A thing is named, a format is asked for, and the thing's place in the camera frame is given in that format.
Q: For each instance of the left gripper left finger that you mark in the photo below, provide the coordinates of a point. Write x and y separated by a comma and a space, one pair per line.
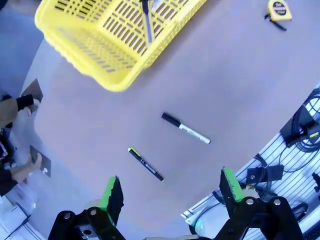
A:
112, 200

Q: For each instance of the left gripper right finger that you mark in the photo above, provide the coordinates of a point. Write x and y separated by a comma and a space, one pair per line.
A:
232, 192

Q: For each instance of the black white marker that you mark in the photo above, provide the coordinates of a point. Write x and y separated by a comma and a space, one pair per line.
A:
187, 128

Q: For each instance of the yellow utility knife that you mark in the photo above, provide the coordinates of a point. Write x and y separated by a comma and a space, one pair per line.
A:
148, 27

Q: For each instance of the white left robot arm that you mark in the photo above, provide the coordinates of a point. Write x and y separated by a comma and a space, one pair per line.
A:
200, 225

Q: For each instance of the yellow plastic shopping basket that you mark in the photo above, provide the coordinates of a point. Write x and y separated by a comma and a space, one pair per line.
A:
115, 86

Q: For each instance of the bystander bare hand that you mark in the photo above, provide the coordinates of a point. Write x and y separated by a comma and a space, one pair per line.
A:
25, 172

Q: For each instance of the black tape patch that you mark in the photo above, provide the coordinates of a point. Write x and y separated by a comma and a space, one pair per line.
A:
273, 171

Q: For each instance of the black pen yellow cap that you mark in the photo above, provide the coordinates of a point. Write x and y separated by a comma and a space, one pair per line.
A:
146, 165

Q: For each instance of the white slotted mounting plate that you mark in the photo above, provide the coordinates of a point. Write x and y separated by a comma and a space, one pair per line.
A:
270, 152

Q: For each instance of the grey metal plate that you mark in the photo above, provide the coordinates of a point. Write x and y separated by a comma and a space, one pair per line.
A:
33, 88
47, 163

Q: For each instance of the black power box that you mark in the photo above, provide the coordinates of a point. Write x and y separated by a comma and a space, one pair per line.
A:
297, 130

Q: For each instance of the clear plastic bag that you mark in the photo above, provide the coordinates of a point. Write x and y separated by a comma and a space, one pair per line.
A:
25, 135

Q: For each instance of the tan sleeved bystander arm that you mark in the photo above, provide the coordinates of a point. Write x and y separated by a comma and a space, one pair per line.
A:
8, 110

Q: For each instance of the yellow tape measure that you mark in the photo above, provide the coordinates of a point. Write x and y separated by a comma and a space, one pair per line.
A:
280, 11

